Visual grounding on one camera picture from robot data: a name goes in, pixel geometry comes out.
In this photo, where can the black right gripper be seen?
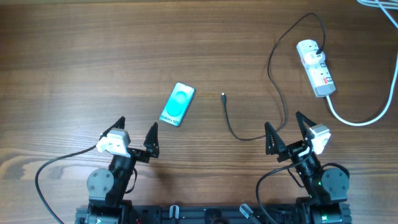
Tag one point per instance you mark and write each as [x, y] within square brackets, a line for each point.
[290, 150]

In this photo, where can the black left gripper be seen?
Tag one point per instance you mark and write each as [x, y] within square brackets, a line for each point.
[150, 145]

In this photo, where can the turquoise screen smartphone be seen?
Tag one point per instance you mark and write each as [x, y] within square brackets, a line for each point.
[177, 104]

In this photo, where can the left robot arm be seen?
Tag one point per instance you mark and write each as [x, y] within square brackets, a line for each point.
[107, 187]

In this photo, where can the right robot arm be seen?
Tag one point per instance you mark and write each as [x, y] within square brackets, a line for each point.
[326, 185]

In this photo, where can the white charger plug adapter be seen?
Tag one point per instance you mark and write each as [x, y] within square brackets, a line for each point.
[312, 58]

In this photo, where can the white power strip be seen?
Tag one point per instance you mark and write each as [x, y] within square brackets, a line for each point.
[318, 75]

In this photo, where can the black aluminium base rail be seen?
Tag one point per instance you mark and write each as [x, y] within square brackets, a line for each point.
[214, 214]

